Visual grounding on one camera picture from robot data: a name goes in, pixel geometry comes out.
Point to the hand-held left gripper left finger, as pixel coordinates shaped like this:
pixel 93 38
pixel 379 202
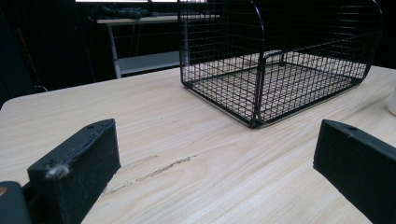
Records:
pixel 84 168

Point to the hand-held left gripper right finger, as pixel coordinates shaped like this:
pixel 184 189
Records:
pixel 361 165

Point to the white background table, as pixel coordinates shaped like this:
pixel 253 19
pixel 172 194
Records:
pixel 146 59

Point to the dark cloth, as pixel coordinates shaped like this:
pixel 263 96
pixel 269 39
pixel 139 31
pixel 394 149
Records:
pixel 124 12

